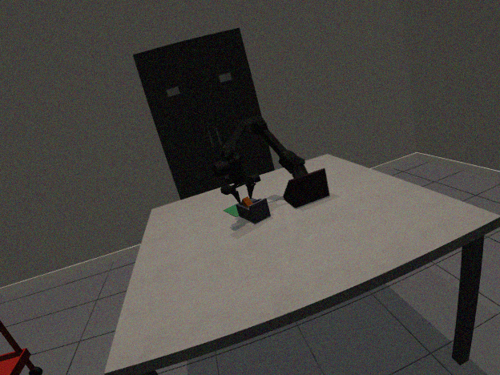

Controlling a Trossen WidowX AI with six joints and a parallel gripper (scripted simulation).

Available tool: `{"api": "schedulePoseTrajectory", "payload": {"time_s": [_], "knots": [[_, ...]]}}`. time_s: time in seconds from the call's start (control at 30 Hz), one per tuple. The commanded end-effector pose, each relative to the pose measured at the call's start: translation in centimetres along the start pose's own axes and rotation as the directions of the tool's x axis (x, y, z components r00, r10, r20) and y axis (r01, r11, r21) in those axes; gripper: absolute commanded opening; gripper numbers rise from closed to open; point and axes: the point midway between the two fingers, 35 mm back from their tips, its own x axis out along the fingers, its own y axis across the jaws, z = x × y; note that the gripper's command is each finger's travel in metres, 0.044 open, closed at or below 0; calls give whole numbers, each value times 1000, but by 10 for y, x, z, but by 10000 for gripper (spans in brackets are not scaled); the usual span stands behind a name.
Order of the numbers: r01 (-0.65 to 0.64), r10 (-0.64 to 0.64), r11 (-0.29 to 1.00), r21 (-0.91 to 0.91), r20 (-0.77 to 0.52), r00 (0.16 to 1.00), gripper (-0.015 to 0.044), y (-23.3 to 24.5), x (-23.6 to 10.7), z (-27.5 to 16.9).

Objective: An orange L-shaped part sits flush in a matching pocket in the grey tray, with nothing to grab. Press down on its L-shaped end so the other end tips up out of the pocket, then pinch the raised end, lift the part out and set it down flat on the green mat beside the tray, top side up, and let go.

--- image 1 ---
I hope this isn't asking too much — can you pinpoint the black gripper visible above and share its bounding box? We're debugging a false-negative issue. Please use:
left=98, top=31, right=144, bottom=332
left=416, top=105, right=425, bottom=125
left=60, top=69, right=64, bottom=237
left=220, top=169, right=260, bottom=204

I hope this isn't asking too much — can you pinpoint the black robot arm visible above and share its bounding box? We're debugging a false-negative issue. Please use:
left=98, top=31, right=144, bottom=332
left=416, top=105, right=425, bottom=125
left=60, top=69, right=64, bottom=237
left=212, top=116, right=308, bottom=184

